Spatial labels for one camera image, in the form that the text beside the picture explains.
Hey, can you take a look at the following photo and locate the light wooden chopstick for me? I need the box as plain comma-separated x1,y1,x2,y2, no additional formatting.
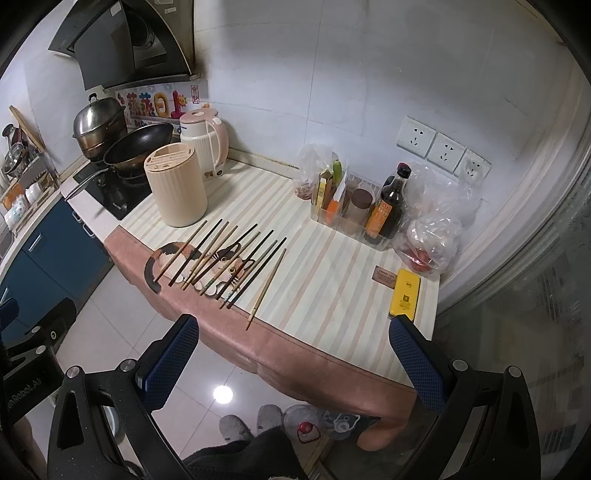
245,248,287,331

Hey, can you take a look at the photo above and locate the blue kitchen cabinet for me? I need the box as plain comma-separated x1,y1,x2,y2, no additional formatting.
1,200,112,342

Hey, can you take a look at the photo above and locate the yellow rectangular box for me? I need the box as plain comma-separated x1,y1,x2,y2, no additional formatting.
389,269,421,322

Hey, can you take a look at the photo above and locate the grey slipper left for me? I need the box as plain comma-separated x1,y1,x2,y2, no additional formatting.
218,414,253,443

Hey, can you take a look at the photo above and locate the grey slipper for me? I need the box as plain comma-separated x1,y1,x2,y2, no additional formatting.
256,404,283,435
218,414,253,443

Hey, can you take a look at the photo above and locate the small brown card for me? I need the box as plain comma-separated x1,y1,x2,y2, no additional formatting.
372,266,397,289

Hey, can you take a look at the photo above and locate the dark chopstick far left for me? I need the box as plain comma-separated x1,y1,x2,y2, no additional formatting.
154,220,207,283

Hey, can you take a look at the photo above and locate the grey slipper right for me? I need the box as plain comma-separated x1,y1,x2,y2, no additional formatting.
256,404,283,435

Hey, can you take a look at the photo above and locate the pink striped tablecloth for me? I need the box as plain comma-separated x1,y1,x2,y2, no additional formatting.
104,162,416,451

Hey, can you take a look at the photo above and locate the soy sauce bottle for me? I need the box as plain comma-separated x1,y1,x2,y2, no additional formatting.
365,163,412,244

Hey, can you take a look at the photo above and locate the black chopstick middle right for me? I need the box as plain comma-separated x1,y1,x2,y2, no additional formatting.
215,230,273,300

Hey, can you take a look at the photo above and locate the clear plastic organizer bin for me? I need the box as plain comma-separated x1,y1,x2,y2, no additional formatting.
311,171,382,243

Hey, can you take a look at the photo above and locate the black chopstick long right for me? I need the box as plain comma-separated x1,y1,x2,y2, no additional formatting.
225,237,287,309

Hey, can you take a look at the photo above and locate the plastic bag with red food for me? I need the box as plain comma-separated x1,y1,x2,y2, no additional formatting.
392,164,482,278

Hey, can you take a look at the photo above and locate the brown lidded spice jar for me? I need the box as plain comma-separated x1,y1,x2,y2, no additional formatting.
344,188,374,229

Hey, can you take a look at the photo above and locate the black induction cooktop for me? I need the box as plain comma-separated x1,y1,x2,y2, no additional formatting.
74,162,151,220

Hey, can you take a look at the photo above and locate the beige cylindrical utensil holder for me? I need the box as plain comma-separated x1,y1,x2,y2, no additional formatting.
144,143,207,228

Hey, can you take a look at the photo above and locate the dish rack with bowls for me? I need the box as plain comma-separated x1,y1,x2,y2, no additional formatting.
1,105,59,233

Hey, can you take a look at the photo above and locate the black wok pan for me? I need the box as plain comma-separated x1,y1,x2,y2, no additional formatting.
64,122,174,201

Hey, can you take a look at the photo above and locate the plastic bag with dried food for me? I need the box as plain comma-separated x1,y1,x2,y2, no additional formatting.
294,143,342,204

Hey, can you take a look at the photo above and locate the pink white electric kettle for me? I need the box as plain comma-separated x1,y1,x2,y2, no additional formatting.
179,108,229,179

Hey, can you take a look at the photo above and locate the stainless steel steamer pot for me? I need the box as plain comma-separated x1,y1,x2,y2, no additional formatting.
72,93,127,161

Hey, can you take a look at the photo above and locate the black range hood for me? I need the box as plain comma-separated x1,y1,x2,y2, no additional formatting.
49,0,199,90

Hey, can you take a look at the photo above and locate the white wall socket right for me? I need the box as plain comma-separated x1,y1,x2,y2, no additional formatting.
454,149,492,186

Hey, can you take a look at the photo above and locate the white wall socket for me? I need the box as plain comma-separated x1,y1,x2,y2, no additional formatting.
427,132,466,173
454,149,492,186
397,116,437,159

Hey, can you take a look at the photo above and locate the white wall socket middle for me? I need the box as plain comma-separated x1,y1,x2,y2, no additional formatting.
427,132,466,173

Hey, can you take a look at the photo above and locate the white wall socket left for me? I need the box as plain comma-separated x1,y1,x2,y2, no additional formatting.
397,116,437,159

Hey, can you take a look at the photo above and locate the colourful wall sticker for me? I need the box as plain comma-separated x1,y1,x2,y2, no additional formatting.
114,82,200,128

